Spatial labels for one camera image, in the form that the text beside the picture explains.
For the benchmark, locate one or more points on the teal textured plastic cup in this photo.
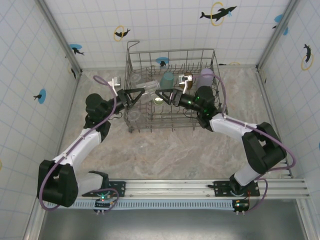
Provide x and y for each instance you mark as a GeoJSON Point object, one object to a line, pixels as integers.
{"type": "Point", "coordinates": [167, 79]}

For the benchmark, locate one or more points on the clear round plastic cup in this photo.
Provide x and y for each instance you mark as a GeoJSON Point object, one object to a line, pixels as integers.
{"type": "Point", "coordinates": [136, 79]}
{"type": "Point", "coordinates": [132, 116]}

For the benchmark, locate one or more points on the amber textured plastic cup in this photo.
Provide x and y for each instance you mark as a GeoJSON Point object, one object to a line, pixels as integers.
{"type": "Point", "coordinates": [190, 83]}

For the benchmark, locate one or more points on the aluminium corner post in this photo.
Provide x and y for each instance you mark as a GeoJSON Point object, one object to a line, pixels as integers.
{"type": "Point", "coordinates": [268, 50]}
{"type": "Point", "coordinates": [60, 37]}

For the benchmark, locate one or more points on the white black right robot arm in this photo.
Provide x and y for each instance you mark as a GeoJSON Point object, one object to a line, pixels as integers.
{"type": "Point", "coordinates": [265, 150]}

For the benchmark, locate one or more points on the lilac opaque plastic cup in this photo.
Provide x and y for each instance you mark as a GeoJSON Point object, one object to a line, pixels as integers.
{"type": "Point", "coordinates": [206, 76]}

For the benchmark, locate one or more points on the aluminium base frame rail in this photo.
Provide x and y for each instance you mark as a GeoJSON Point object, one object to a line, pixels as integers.
{"type": "Point", "coordinates": [68, 112]}

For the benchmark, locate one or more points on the green translucent plastic cup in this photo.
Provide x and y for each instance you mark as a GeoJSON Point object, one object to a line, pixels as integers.
{"type": "Point", "coordinates": [158, 101]}

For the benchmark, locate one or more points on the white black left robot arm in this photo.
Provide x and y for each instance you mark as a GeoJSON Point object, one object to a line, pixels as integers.
{"type": "Point", "coordinates": [57, 185]}

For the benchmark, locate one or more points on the clear octagonal plastic cup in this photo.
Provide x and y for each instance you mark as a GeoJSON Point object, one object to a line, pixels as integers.
{"type": "Point", "coordinates": [151, 88]}

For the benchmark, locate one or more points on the small controller circuit board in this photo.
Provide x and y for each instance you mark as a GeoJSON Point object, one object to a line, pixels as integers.
{"type": "Point", "coordinates": [240, 205]}
{"type": "Point", "coordinates": [103, 198]}

